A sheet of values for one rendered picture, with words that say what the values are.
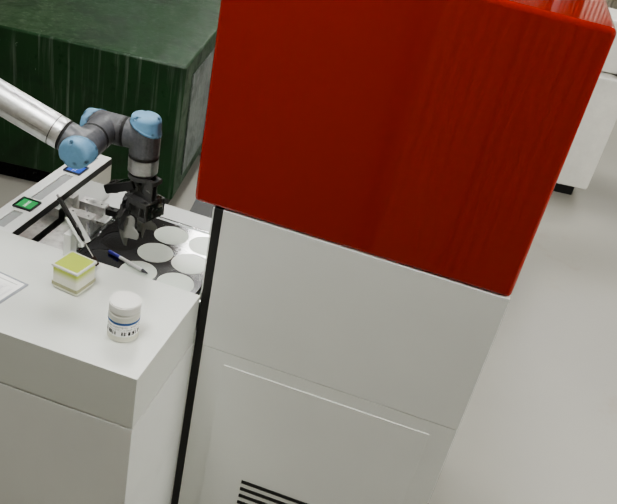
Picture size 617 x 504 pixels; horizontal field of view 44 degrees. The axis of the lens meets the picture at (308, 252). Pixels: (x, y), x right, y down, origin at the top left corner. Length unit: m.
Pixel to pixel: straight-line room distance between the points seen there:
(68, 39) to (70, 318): 2.34
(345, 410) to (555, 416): 1.69
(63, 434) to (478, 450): 1.81
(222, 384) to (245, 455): 0.24
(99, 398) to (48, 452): 0.25
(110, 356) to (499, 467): 1.86
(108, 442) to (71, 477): 0.18
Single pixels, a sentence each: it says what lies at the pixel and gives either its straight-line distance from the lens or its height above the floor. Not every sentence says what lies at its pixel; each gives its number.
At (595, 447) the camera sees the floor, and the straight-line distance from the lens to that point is 3.50.
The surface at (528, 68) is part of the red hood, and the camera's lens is 1.55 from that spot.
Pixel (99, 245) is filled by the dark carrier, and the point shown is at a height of 0.90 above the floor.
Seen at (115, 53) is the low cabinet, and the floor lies 0.82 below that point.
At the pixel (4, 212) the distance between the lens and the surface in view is 2.23.
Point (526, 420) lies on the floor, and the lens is 3.45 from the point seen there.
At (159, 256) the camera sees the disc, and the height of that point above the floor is 0.90.
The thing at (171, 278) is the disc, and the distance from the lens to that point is 2.10.
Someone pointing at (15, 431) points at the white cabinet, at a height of 0.68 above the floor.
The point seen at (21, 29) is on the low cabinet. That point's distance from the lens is 4.06.
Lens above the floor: 2.09
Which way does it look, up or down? 31 degrees down
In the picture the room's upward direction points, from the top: 13 degrees clockwise
